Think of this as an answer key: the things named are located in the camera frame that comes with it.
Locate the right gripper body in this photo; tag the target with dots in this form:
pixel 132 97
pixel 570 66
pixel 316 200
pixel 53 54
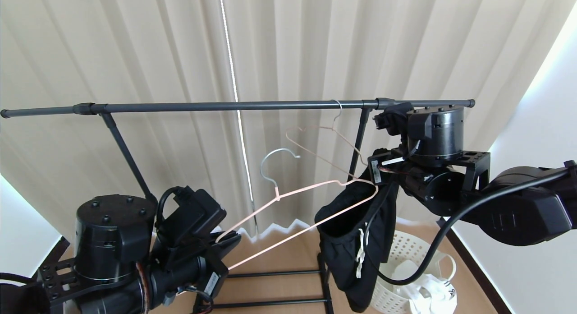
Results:
pixel 441 192

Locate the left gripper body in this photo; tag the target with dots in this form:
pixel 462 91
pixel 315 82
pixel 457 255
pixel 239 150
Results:
pixel 180 282

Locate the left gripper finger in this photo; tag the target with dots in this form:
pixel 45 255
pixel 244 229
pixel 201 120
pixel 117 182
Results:
pixel 227 244

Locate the pink clothes hanger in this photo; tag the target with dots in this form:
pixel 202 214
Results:
pixel 277 197
pixel 334 124

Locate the black shorts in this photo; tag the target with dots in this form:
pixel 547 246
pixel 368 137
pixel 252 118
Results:
pixel 347 223

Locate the white laundry basket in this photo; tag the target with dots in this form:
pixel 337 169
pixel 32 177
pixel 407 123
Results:
pixel 408 234

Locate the black clothes rack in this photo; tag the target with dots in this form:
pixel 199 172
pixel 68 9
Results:
pixel 180 107

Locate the white garment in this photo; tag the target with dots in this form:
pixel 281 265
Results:
pixel 428 296

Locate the beige curtain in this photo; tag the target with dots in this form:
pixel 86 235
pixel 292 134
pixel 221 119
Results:
pixel 135 43

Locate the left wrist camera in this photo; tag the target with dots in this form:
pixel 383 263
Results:
pixel 198 214

